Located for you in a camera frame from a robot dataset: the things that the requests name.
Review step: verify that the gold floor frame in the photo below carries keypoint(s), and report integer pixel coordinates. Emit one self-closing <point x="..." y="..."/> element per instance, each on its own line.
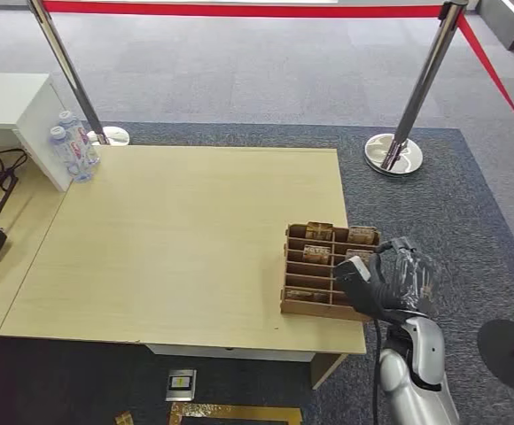
<point x="239" y="412"/>

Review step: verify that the chrome stanchion post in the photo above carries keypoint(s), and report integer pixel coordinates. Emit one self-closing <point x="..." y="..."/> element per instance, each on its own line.
<point x="421" y="82"/>
<point x="69" y="70"/>

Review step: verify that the black round floor disc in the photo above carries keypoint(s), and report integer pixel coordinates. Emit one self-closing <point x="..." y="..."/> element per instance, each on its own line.
<point x="505" y="355"/>

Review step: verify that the wooden slotted card holder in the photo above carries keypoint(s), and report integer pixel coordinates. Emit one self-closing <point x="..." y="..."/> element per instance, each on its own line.
<point x="310" y="275"/>

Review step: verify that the red barrier belt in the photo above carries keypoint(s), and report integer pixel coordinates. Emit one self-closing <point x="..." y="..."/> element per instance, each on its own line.
<point x="492" y="73"/>
<point x="239" y="9"/>

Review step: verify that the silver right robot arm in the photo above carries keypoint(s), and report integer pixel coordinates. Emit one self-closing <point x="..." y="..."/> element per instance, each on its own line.
<point x="421" y="369"/>

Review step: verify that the black wrist camera pale box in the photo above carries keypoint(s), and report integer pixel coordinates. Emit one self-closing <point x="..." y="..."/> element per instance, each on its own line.
<point x="359" y="284"/>

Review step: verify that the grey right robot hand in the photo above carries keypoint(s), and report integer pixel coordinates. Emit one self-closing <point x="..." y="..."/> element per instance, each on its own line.
<point x="416" y="281"/>

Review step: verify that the white cabinet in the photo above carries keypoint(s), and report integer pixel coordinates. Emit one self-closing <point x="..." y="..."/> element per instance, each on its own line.
<point x="0" y="100"/>

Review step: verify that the grey platform step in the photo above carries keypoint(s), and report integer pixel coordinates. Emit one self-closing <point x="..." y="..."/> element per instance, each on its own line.
<point x="509" y="23"/>

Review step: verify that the wooden desk leg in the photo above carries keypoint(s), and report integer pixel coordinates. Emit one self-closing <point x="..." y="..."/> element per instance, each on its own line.
<point x="326" y="369"/>

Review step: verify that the dark grey rug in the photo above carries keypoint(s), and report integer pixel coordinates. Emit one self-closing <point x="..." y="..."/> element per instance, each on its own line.
<point x="416" y="205"/>

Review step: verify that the clear plastic water bottle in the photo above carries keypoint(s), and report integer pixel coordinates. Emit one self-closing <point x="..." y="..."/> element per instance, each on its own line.
<point x="79" y="138"/>
<point x="69" y="155"/>

